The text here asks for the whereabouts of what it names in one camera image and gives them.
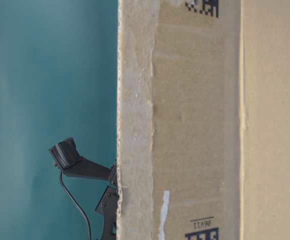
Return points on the brown cardboard box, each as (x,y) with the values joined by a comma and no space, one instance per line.
(203,120)

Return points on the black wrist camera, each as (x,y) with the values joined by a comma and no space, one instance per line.
(65,154)

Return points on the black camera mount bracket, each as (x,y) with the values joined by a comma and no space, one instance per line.
(108,203)

